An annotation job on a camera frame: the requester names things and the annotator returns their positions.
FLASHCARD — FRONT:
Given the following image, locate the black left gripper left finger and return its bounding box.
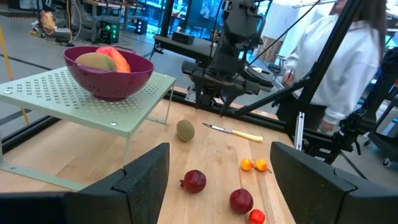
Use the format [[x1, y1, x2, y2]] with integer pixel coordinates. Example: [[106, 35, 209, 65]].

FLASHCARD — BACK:
[[0, 142, 171, 224]]

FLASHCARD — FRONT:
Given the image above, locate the computer with green lights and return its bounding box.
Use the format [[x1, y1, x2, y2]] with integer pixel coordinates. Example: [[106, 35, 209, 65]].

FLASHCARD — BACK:
[[95, 20, 121, 45]]

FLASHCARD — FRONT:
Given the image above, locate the yellow hanging cable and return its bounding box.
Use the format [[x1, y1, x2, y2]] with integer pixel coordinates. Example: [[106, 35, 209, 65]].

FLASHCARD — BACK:
[[0, 26, 30, 126]]

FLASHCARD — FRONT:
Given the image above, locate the black desk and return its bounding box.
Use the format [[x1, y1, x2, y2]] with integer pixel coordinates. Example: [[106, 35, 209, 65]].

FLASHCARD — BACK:
[[153, 33, 220, 62]]

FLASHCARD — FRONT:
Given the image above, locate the person's hand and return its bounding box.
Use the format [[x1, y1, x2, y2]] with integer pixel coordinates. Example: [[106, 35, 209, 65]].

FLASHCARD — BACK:
[[282, 68, 295, 87], [319, 119, 335, 134]]

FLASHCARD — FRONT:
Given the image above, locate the person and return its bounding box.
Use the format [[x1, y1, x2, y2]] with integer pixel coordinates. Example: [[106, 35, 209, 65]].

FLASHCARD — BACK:
[[275, 0, 389, 134]]

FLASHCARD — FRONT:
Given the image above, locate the silver frame bracket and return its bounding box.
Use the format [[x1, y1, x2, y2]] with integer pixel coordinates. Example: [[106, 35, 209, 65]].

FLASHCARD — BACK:
[[294, 111, 305, 152]]

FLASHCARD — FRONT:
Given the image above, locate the orange bag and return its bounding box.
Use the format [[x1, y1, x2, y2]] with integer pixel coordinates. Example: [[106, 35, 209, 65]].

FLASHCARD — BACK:
[[39, 9, 57, 35]]

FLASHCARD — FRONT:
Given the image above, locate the small orange yellow pear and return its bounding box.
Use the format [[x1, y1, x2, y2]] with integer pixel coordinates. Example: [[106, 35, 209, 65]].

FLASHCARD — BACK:
[[254, 158, 272, 174], [240, 157, 255, 172]]

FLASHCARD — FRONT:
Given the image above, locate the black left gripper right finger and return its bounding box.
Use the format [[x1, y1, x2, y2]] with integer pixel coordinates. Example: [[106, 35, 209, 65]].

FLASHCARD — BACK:
[[269, 141, 398, 224]]

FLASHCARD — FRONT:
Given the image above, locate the pale green perforated shelf riser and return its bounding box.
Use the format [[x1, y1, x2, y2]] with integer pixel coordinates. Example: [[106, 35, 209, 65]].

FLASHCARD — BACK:
[[0, 65, 177, 191]]

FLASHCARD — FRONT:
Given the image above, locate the knife with cream handle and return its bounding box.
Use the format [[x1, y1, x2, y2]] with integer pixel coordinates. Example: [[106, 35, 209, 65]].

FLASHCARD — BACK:
[[202, 122, 264, 143]]

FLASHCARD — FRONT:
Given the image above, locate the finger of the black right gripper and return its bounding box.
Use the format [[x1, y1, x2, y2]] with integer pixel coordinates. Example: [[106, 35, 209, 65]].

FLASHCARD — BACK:
[[224, 89, 246, 116], [220, 90, 233, 117]]

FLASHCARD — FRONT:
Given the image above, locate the purple colander bowl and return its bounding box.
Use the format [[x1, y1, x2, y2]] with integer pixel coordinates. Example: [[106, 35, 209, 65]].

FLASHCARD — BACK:
[[63, 45, 155, 102]]

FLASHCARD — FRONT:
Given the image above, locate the dark red pomegranate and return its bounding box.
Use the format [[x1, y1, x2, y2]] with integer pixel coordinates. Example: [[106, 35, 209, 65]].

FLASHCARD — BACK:
[[229, 188, 254, 215], [178, 169, 208, 195]]

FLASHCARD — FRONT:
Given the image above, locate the small red orange pepper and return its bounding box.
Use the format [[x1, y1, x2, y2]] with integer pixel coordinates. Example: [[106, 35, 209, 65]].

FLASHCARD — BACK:
[[248, 208, 266, 224]]

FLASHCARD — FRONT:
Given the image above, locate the red orange mango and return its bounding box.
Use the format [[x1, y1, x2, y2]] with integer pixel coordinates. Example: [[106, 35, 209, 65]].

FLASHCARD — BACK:
[[95, 46, 132, 73]]

